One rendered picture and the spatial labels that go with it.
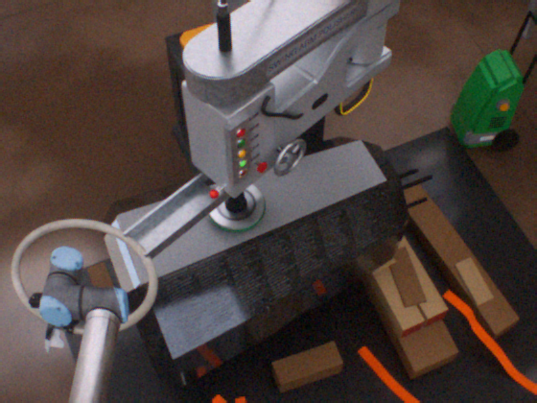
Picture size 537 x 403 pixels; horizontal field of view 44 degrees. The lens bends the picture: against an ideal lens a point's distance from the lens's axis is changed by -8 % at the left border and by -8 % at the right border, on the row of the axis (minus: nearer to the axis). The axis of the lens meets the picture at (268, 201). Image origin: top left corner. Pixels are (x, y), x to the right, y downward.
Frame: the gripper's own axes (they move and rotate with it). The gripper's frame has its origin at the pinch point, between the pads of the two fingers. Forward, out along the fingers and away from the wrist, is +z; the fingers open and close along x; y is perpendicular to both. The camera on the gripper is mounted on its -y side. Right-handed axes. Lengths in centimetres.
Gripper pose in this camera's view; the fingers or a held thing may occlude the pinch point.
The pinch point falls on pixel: (55, 335)
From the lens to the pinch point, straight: 217.1
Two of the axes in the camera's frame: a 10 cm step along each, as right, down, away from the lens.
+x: 2.1, -5.8, 7.9
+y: 9.4, 3.4, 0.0
